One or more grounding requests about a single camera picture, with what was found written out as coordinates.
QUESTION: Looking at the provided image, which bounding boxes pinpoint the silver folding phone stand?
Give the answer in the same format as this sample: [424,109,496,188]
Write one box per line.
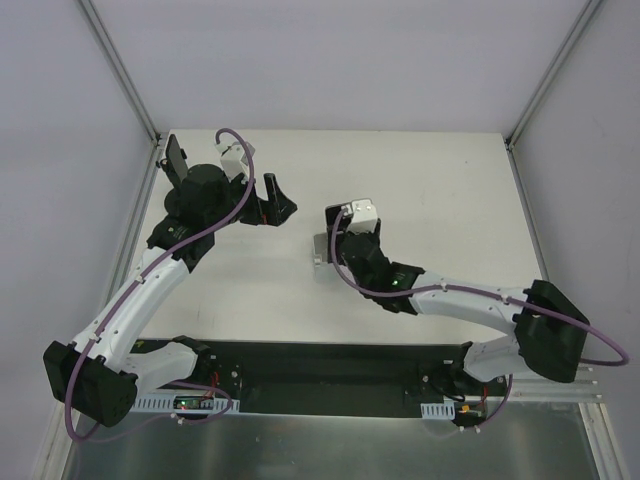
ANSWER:
[312,232,333,268]

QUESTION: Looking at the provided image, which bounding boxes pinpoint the black smartphone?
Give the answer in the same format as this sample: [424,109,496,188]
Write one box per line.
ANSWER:
[161,134,188,189]

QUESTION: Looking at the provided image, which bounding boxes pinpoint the black round-base phone stand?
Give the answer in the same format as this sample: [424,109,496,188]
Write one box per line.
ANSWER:
[164,184,181,213]

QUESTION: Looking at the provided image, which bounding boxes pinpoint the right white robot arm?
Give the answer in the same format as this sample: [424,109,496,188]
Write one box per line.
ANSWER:
[329,221,589,395]

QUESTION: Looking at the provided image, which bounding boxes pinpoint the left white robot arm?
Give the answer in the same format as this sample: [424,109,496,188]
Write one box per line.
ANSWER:
[43,164,297,427]

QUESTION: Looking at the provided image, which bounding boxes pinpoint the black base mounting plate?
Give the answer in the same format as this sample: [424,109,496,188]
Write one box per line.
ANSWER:
[149,338,531,417]

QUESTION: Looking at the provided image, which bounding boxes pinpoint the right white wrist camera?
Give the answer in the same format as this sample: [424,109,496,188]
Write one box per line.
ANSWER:
[344,198,379,234]

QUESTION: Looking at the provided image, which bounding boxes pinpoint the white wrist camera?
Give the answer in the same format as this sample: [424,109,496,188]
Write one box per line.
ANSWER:
[344,198,379,234]
[215,141,250,181]

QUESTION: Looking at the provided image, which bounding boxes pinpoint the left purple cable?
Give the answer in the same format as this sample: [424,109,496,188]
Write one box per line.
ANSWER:
[65,128,253,442]

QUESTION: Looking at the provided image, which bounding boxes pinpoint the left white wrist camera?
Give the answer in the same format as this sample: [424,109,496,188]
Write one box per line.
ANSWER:
[215,141,250,181]

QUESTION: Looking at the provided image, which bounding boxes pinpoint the right white cable duct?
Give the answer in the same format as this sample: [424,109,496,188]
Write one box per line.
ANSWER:
[420,402,456,421]

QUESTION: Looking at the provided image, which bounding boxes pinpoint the white cable duct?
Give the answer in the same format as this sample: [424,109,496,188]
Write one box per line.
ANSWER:
[131,394,240,415]
[420,402,456,421]

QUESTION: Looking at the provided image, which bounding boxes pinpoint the left white cable duct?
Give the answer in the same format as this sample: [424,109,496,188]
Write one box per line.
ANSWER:
[131,394,240,415]

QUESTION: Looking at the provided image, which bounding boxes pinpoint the left aluminium frame post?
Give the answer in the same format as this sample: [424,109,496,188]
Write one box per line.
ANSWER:
[75,0,163,145]

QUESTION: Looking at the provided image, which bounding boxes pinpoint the aluminium frame post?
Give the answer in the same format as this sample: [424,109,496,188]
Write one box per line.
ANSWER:
[75,0,163,145]
[505,0,606,151]

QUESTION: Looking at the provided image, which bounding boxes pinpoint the right aluminium frame post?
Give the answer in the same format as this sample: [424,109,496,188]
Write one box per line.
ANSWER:
[505,0,606,151]

